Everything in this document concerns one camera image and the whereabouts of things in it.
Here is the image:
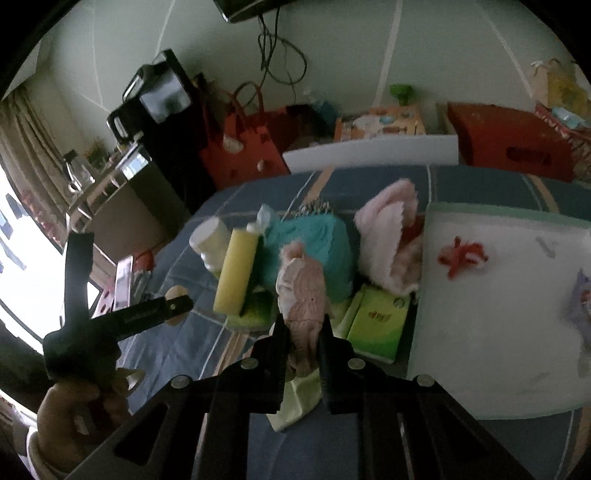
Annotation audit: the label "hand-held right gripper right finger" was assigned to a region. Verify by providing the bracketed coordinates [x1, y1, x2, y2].
[318, 315, 534, 480]

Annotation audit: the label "white plastic bottle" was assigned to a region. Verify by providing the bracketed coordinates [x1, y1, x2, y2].
[189, 217, 230, 278]

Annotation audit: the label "yellow sponge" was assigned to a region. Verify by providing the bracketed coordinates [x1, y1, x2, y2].
[213, 228, 274, 330]

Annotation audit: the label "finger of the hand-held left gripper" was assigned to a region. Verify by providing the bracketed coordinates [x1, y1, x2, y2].
[90, 285, 195, 344]

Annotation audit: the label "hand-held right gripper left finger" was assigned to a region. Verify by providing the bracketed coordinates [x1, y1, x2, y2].
[69, 315, 289, 480]

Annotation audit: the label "green plastic toy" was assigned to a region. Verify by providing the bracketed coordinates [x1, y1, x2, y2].
[389, 83, 414, 106]

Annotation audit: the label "white foam board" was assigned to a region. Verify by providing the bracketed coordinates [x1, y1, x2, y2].
[281, 134, 460, 175]

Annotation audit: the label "black coffee machine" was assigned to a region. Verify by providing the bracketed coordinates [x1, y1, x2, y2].
[106, 48, 192, 144]

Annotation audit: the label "red and white hair tie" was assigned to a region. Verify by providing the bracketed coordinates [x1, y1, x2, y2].
[438, 236, 490, 280]

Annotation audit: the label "orange toy box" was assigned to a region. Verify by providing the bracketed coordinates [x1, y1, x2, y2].
[333, 105, 426, 141]

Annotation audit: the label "red tote bag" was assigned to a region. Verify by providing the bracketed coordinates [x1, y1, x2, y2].
[198, 82, 291, 191]

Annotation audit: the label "purple packet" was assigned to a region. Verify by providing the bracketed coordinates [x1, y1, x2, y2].
[566, 270, 591, 344]

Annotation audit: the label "white storage tray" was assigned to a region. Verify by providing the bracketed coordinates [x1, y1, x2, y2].
[406, 200, 591, 421]

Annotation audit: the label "yellow gift bag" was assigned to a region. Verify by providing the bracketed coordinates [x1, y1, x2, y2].
[529, 59, 591, 116]

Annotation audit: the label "clear glass bottle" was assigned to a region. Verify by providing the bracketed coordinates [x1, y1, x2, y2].
[62, 150, 95, 193]

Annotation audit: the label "red patterned basket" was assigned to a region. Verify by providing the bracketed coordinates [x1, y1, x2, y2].
[534, 104, 591, 181]

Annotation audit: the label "black hanging cables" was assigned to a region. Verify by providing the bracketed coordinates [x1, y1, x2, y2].
[256, 7, 309, 88]

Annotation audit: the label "person's left hand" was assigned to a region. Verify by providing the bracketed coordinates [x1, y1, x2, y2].
[36, 367, 141, 476]

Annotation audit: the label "pink plush toy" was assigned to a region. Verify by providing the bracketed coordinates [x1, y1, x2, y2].
[276, 241, 335, 376]

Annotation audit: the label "wall television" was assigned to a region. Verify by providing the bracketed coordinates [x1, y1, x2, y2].
[213, 0, 296, 24]

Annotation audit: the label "light green cloth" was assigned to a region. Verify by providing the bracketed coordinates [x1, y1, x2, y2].
[265, 367, 321, 432]

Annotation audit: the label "wooden side cabinet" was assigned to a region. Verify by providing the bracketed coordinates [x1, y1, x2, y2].
[67, 142, 191, 266]

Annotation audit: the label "pink fluffy cloth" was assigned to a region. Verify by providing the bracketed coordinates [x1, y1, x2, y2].
[355, 179, 424, 295]

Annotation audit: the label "beige curtain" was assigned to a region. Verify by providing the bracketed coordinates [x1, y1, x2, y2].
[0, 85, 63, 199]

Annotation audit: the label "pale blue plastic bag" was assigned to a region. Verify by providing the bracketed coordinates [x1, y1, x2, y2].
[255, 204, 279, 234]

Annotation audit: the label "leopard print scrunchie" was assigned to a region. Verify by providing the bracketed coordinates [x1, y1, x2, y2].
[295, 199, 334, 217]

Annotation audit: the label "green tissue pack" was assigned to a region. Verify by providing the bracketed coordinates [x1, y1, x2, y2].
[344, 284, 411, 363]

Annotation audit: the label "teal towel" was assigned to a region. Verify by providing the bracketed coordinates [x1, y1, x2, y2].
[256, 213, 356, 303]

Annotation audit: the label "red cardboard box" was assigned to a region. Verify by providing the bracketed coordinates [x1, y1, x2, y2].
[447, 102, 575, 182]

